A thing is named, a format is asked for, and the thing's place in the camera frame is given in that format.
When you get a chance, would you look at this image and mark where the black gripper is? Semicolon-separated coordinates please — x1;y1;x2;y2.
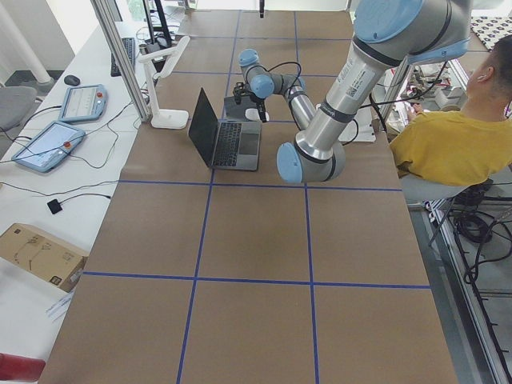
246;0;268;122

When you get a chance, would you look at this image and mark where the white computer mouse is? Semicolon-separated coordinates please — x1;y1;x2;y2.
245;108;270;122

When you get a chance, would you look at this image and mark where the silver laptop black keyboard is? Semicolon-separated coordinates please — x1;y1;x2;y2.
188;89;262;171

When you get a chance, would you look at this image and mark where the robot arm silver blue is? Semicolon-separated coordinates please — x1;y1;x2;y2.
238;0;473;183

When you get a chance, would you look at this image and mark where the white desk lamp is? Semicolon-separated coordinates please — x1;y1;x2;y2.
138;35;190;130

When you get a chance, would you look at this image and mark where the black desk mouse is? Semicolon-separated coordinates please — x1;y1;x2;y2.
63;74;81;86

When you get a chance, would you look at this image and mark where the black keyboard on desk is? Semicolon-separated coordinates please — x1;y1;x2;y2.
110;37;137;78

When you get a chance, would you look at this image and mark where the blue teach pendant far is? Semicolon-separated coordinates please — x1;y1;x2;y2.
58;84;108;123

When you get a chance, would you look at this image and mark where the blue teach pendant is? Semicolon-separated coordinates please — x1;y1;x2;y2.
58;84;108;123
11;121;86;173

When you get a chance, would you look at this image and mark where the person in yellow shirt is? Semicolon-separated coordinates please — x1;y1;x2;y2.
390;36;511;186

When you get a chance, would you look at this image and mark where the blue teach pendant near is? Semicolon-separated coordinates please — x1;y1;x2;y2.
11;121;86;173

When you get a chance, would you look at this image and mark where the small black square device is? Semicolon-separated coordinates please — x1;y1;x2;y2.
47;198;63;214

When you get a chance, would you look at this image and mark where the cardboard box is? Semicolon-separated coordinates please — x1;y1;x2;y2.
1;223;89;293

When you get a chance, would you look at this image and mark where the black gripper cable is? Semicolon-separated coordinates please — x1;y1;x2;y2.
266;61;303;97

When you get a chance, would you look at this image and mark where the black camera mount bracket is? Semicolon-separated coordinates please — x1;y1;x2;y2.
233;82;246;105

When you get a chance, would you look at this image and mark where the aluminium frame post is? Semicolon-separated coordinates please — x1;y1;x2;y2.
90;0;150;122

